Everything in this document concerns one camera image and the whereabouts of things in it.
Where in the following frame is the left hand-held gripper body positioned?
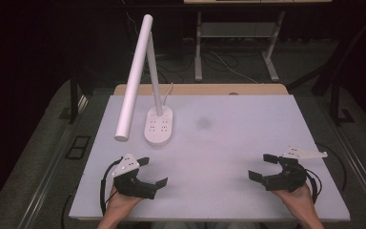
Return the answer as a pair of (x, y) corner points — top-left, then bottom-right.
(111, 153), (157, 200)

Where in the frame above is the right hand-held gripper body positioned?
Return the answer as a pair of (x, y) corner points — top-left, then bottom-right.
(262, 145), (329, 193)

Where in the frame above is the person's left hand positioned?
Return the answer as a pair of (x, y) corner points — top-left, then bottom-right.
(102, 185), (145, 221)

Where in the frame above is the person's right hand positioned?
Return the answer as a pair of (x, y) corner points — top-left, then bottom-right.
(271, 182), (316, 219)

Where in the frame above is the white table cover board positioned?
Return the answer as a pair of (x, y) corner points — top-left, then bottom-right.
(69, 94), (352, 222)

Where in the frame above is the white desk lamp with socket base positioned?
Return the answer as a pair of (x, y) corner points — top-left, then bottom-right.
(113, 13), (174, 148)

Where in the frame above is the black metal stand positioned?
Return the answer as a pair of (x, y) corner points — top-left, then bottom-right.
(68, 74), (80, 125)
(329, 81), (356, 126)

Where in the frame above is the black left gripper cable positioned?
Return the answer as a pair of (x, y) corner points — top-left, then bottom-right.
(99, 156), (124, 218)

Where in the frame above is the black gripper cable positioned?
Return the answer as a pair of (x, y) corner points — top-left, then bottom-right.
(304, 167), (323, 205)
(99, 156), (124, 218)

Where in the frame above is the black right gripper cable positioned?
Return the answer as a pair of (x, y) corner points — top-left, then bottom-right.
(304, 167), (323, 205)

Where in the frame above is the thin black cable loop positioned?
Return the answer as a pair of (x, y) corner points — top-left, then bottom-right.
(316, 142), (348, 193)

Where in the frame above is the black floor socket frame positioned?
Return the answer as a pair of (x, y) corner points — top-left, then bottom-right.
(64, 135), (92, 160)

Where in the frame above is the white lamp power cable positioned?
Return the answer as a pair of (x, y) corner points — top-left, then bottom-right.
(161, 82), (174, 107)

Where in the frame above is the white floor cable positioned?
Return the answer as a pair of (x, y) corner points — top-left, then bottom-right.
(208, 50), (259, 85)

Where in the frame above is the grey metal desk frame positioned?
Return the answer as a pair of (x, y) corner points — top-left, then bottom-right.
(193, 10), (286, 84)

